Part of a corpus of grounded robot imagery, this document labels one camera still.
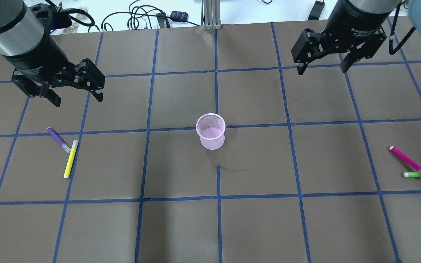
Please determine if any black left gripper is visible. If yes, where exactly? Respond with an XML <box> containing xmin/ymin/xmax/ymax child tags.
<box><xmin>4</xmin><ymin>34</ymin><xmax>105</xmax><ymax>107</ymax></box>

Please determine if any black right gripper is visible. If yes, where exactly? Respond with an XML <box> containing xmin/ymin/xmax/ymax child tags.
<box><xmin>291</xmin><ymin>0</ymin><xmax>393</xmax><ymax>75</ymax></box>

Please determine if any purple marker pen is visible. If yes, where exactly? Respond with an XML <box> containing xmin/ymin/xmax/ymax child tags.
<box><xmin>46</xmin><ymin>127</ymin><xmax>71</xmax><ymax>153</ymax></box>

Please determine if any pink marker pen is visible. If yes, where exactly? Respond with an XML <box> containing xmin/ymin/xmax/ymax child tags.
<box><xmin>389</xmin><ymin>146</ymin><xmax>421</xmax><ymax>177</ymax></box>

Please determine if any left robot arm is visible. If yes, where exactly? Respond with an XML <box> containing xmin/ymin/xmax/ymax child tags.
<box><xmin>0</xmin><ymin>0</ymin><xmax>105</xmax><ymax>107</ymax></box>

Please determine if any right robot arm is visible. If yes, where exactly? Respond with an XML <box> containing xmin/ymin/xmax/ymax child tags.
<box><xmin>291</xmin><ymin>0</ymin><xmax>400</xmax><ymax>75</ymax></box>

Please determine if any pink mesh cup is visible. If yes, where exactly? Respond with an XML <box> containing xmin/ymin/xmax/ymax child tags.
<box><xmin>196</xmin><ymin>113</ymin><xmax>226</xmax><ymax>150</ymax></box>

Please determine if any black power brick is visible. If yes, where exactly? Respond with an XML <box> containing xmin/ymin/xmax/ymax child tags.
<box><xmin>307</xmin><ymin>0</ymin><xmax>325</xmax><ymax>20</ymax></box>

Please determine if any yellow marker pen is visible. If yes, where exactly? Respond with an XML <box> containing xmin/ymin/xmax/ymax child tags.
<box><xmin>64</xmin><ymin>140</ymin><xmax>79</xmax><ymax>179</ymax></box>

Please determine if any black power adapter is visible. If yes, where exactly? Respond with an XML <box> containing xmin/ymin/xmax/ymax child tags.
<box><xmin>169</xmin><ymin>11</ymin><xmax>189</xmax><ymax>22</ymax></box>

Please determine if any green marker pen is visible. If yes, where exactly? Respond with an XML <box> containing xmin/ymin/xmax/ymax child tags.
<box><xmin>403</xmin><ymin>172</ymin><xmax>421</xmax><ymax>178</ymax></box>

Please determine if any black coiled cable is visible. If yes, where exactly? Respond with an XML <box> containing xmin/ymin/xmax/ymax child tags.
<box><xmin>388</xmin><ymin>4</ymin><xmax>416</xmax><ymax>56</ymax></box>

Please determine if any black cables bundle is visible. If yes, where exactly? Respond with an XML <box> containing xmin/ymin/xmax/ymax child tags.
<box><xmin>86</xmin><ymin>0</ymin><xmax>200</xmax><ymax>33</ymax></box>

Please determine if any aluminium frame post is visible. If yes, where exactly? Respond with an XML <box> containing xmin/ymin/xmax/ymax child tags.
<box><xmin>201</xmin><ymin>0</ymin><xmax>221</xmax><ymax>30</ymax></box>

